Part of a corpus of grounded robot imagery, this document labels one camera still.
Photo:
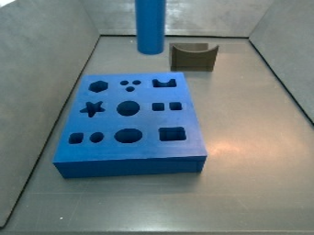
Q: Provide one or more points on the dark grey curved cradle block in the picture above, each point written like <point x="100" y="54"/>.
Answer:
<point x="193" y="57"/>

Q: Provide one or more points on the blue round cylinder peg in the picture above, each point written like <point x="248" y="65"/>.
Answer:
<point x="150" y="13"/>

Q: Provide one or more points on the blue shape sorting block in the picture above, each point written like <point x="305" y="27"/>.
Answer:
<point x="132" y="125"/>

